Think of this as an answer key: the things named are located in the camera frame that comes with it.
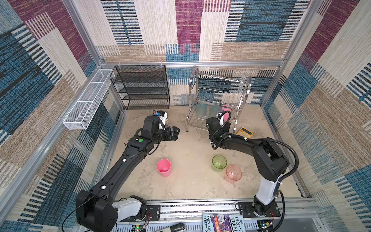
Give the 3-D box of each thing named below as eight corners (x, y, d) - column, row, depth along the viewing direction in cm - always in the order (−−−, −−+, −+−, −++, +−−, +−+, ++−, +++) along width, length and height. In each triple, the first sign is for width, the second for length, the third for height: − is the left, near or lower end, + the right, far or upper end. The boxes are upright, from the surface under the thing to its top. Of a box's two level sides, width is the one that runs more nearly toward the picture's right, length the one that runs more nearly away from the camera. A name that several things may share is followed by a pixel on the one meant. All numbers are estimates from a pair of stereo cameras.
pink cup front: (158, 178, 87) (155, 171, 78) (160, 166, 91) (157, 158, 83) (170, 178, 87) (169, 171, 78) (171, 166, 91) (170, 158, 83)
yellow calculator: (236, 134, 106) (237, 132, 104) (241, 128, 109) (242, 126, 107) (249, 142, 102) (250, 140, 100) (253, 136, 105) (255, 134, 103)
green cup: (211, 173, 88) (213, 168, 81) (210, 161, 92) (212, 154, 86) (225, 173, 87) (228, 168, 81) (223, 161, 92) (226, 154, 86)
